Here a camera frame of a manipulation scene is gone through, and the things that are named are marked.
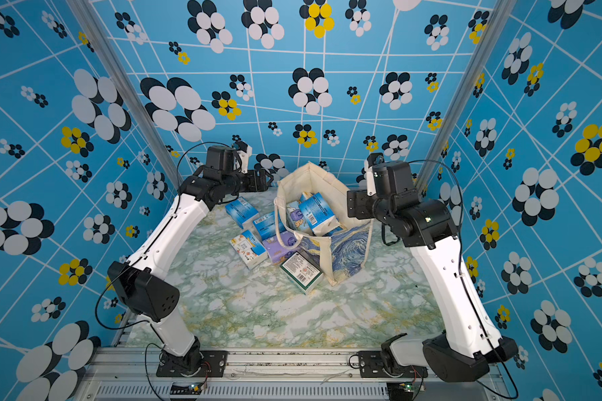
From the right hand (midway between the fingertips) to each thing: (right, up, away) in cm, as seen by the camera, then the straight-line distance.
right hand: (368, 194), depth 65 cm
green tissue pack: (-18, -26, +21) cm, 38 cm away
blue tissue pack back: (-43, -5, +38) cm, 58 cm away
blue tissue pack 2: (-33, -10, +34) cm, 48 cm away
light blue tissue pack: (-20, -7, +21) cm, 30 cm away
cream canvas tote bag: (-4, -18, +15) cm, 24 cm away
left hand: (-29, +7, +14) cm, 34 cm away
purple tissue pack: (-28, -19, +26) cm, 43 cm away
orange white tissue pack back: (-38, -18, +26) cm, 50 cm away
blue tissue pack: (-12, -6, +14) cm, 20 cm away
